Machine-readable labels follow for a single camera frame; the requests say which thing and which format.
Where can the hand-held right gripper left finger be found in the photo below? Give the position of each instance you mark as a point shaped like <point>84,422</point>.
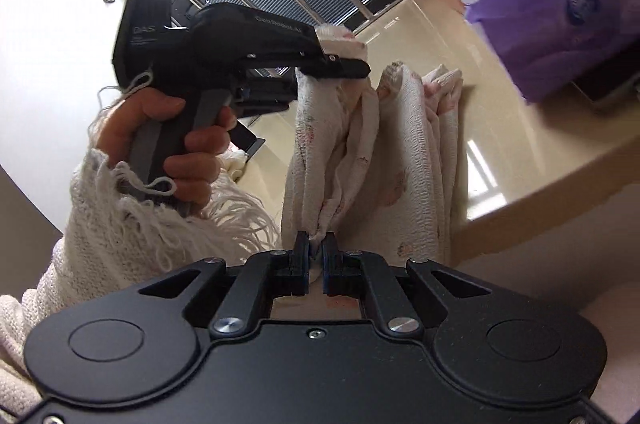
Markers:
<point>300,266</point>

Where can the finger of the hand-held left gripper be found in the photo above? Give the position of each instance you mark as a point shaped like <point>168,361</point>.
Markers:
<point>340,68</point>
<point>265,99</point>

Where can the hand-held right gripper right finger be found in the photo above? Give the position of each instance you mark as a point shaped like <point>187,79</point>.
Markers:
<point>330,266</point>

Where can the cream floral garment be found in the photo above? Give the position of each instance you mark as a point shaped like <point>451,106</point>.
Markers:
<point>400,144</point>

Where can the person's left hand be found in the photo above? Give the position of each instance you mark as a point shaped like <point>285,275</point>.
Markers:
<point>195,154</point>

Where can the black tablet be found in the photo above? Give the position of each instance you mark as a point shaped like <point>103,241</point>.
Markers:
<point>247,138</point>

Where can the white cloth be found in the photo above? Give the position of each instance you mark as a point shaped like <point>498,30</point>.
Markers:
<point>240,164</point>

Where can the purple bag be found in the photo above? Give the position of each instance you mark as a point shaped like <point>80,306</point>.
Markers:
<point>560,14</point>

